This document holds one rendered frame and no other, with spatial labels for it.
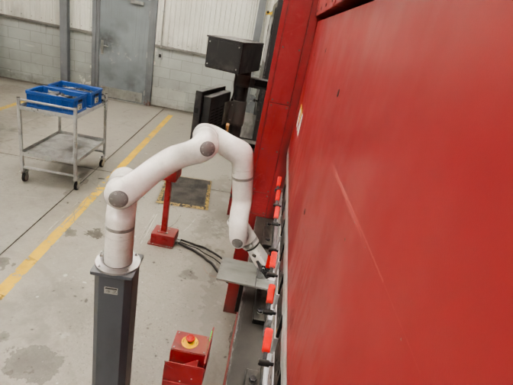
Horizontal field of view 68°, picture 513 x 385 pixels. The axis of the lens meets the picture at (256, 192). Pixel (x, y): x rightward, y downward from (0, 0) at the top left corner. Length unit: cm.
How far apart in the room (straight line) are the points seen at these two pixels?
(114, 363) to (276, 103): 165
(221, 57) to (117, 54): 659
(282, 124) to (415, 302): 214
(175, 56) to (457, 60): 848
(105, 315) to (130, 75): 749
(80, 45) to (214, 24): 285
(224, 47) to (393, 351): 233
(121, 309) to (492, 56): 173
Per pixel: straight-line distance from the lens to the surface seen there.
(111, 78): 916
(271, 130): 243
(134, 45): 892
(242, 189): 160
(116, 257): 174
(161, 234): 373
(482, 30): 35
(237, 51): 253
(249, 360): 163
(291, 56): 236
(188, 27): 869
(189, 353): 176
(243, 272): 184
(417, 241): 35
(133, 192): 154
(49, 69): 971
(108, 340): 201
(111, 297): 184
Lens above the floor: 206
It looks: 23 degrees down
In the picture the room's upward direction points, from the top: 12 degrees clockwise
